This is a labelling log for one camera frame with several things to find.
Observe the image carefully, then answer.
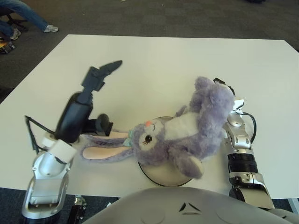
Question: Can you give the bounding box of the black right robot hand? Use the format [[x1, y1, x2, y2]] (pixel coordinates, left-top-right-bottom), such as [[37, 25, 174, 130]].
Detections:
[[213, 77, 235, 96]]

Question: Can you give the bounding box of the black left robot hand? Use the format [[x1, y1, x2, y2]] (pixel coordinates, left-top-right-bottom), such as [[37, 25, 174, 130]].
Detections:
[[55, 60, 123, 143]]

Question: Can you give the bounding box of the purple plush bunny doll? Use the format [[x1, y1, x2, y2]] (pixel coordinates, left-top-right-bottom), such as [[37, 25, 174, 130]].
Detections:
[[80, 76, 235, 180]]

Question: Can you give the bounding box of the white plate with black rim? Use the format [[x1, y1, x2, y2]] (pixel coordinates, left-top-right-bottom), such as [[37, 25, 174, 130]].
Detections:
[[136, 116, 194, 187]]

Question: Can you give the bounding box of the white clip on right wrist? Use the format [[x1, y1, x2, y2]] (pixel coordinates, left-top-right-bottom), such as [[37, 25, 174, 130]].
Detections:
[[230, 99, 245, 115]]

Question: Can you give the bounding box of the white clip on wrist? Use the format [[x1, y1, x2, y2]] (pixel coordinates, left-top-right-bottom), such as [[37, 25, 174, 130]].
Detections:
[[50, 139, 77, 164], [230, 99, 245, 115]]

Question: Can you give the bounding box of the white clip on left wrist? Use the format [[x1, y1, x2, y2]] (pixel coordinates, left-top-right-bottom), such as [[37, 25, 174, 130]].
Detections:
[[50, 139, 77, 164]]

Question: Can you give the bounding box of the white grey sneaker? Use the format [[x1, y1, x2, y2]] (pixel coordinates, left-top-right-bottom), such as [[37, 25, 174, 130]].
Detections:
[[43, 24, 59, 33], [9, 28, 21, 40]]

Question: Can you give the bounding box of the dark book with yellow edge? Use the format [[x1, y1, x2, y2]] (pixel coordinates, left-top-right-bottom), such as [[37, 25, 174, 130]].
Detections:
[[0, 41, 16, 55]]

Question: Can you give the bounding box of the black office chair base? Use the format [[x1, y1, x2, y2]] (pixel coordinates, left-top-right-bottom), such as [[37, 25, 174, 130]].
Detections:
[[0, 8, 28, 31]]

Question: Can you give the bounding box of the person leg in blue jeans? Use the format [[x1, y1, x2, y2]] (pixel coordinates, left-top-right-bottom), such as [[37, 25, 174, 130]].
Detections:
[[0, 20, 12, 38], [6, 0, 49, 30]]

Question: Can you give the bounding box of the grey robot torso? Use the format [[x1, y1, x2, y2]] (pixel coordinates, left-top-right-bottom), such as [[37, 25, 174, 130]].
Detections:
[[83, 186, 299, 224]]

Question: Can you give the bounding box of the white table leg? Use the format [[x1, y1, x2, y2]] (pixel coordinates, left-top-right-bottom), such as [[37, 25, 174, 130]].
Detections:
[[288, 198, 299, 214]]

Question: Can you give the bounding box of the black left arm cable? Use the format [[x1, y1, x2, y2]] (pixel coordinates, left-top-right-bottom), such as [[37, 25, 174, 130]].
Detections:
[[24, 115, 57, 154]]

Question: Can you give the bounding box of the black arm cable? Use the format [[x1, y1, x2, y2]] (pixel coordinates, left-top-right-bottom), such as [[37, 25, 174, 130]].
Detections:
[[24, 115, 57, 154], [242, 112, 257, 143]]

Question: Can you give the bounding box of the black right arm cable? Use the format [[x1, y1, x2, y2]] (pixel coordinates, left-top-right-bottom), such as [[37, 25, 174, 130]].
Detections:
[[242, 112, 257, 143]]

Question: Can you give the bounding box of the black chrome-topped post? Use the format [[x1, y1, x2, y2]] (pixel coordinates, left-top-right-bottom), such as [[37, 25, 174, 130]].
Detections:
[[69, 195, 87, 224]]

